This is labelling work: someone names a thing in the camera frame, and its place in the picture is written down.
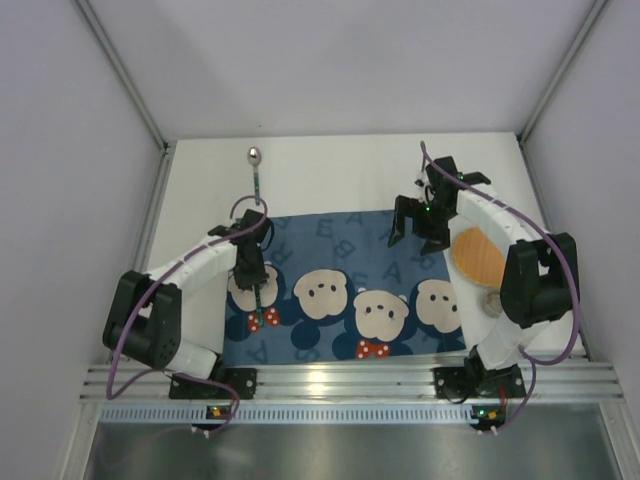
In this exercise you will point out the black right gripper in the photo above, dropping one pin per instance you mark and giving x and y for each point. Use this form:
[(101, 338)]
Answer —
[(422, 220)]

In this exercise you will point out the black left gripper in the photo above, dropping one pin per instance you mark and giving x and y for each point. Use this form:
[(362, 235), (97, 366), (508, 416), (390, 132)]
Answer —
[(251, 276)]

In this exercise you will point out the metal fork patterned handle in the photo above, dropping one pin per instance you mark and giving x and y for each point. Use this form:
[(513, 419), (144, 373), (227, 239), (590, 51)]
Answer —
[(259, 310)]

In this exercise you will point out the round wooden plate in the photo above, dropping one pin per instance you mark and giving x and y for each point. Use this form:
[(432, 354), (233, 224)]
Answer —
[(478, 259)]

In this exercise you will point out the blue cartoon placemat cloth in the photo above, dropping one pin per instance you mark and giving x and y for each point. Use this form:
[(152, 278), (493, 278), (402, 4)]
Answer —
[(337, 292)]

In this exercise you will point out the metal spoon patterned handle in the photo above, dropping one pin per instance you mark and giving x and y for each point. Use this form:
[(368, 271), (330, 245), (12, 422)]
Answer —
[(254, 158)]

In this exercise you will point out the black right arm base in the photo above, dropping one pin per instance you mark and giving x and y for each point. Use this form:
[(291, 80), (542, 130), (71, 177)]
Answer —
[(471, 380)]

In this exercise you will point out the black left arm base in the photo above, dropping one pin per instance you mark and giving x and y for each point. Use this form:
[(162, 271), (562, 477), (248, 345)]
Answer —
[(223, 383)]

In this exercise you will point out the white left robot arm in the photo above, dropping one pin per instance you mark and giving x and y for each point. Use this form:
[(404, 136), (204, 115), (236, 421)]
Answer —
[(144, 322)]

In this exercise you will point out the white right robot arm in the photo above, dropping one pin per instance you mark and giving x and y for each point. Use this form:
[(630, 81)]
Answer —
[(540, 279)]

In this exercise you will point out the small clear glass cup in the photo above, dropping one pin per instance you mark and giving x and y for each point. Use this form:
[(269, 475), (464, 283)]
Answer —
[(491, 304)]

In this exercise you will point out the slotted grey cable duct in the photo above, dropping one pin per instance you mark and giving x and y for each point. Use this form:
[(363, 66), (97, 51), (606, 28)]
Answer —
[(250, 413)]

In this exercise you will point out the aluminium mounting rail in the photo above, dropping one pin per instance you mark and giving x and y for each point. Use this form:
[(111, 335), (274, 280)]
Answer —
[(576, 380)]

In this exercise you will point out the right aluminium frame post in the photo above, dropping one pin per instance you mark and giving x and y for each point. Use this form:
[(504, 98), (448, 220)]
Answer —
[(560, 72)]

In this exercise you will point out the aluminium frame post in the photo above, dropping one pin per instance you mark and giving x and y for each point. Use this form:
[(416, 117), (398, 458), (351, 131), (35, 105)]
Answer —
[(560, 72), (100, 34)]

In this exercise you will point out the left aluminium frame post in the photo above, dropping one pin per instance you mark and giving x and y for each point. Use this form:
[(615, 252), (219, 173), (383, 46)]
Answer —
[(100, 34)]

